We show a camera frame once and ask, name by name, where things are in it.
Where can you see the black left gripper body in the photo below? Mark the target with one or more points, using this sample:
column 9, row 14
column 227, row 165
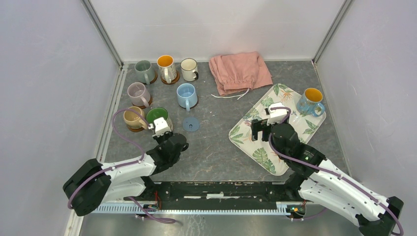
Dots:
column 161, row 139

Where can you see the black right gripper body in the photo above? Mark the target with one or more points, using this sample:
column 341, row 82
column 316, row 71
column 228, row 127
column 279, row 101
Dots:
column 276, row 148

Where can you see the floral leaf print tray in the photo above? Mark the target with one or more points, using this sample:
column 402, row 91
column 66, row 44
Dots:
column 305, row 126

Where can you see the floral mug green inside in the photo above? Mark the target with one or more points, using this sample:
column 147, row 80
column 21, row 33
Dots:
column 159, row 112

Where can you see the beige ceramic mug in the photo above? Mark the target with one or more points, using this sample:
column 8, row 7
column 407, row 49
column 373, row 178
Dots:
column 133, row 120

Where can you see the brown wooden coaster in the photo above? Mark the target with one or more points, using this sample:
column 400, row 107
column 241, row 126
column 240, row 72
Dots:
column 148, row 77
column 135, row 129
column 175, row 80
column 188, row 104
column 143, row 106

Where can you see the blue butterfly mug orange inside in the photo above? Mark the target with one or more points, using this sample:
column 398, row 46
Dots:
column 310, row 103

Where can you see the light blue ceramic mug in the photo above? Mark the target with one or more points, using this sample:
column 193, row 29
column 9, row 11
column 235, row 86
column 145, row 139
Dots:
column 186, row 91

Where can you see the lilac ceramic mug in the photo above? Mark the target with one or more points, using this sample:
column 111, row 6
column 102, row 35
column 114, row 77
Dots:
column 139, row 94

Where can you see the grey green ceramic mug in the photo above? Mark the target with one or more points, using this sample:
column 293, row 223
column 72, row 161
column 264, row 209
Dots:
column 143, row 66

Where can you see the white mug black rim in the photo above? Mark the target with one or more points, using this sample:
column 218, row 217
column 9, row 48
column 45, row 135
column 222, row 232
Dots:
column 189, row 69

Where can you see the white mug orange inside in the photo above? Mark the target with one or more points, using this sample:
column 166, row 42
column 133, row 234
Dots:
column 167, row 67

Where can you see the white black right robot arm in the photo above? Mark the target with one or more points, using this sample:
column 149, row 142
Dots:
column 317, row 179

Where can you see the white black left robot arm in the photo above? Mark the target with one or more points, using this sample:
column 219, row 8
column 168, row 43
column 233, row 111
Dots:
column 134, row 170

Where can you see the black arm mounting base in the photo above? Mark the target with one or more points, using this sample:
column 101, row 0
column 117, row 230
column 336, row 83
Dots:
column 219, row 195

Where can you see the light blue round coaster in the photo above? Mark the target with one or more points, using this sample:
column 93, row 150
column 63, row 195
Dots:
column 191, row 124

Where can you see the pink folded cloth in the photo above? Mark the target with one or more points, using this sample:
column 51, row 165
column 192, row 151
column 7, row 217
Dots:
column 239, row 72

